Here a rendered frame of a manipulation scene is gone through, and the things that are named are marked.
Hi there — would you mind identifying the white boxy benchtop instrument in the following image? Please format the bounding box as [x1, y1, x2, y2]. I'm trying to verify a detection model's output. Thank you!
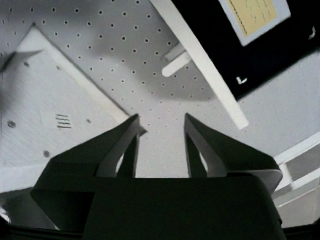
[150, 0, 320, 129]

